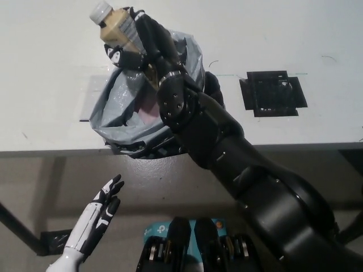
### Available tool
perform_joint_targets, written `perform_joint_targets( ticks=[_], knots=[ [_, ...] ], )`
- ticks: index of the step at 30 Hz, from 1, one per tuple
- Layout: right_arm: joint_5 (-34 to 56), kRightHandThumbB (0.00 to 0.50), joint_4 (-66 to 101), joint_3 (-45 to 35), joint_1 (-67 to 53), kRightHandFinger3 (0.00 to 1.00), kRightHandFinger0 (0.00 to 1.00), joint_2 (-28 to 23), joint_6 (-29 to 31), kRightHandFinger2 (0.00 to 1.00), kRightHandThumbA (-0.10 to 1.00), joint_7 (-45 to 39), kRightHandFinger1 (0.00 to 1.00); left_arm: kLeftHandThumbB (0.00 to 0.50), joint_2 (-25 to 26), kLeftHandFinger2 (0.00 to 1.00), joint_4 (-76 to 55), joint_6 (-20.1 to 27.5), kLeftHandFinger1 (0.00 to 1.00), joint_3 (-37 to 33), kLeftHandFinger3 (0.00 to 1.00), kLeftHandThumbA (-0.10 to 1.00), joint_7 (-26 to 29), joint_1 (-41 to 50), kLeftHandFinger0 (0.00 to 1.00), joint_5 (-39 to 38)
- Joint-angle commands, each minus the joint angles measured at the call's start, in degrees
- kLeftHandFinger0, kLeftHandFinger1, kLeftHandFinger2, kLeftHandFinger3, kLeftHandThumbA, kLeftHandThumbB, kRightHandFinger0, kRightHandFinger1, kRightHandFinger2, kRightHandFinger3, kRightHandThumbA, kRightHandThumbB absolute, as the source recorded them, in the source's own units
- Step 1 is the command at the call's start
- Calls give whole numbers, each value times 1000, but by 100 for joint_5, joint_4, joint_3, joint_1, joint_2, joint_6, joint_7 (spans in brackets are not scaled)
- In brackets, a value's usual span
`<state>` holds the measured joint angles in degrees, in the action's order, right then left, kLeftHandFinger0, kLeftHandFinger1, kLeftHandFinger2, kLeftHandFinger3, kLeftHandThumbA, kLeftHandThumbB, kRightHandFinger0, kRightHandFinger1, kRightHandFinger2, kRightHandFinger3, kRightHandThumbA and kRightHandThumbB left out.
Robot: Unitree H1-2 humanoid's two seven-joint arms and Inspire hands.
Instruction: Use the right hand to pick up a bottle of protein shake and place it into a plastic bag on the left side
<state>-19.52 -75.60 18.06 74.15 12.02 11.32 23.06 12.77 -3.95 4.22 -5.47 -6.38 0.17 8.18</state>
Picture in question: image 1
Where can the right robot hand black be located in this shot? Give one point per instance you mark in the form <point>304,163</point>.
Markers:
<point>175,102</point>

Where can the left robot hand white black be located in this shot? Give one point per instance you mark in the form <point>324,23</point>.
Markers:
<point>90,221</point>

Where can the beige protein shake bottle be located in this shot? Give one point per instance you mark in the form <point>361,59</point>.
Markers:
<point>116,25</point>

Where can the pink item inside bag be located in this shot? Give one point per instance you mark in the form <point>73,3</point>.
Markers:
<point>147,112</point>

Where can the grey plastic bag bin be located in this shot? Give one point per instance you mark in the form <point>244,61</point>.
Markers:
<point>122,99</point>

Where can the black table leg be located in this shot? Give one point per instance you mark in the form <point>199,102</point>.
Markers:
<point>17,224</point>

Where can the robot body black teal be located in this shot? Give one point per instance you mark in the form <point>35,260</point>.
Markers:
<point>178,238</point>

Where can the black tape square marker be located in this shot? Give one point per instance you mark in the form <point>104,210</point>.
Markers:
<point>272,93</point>

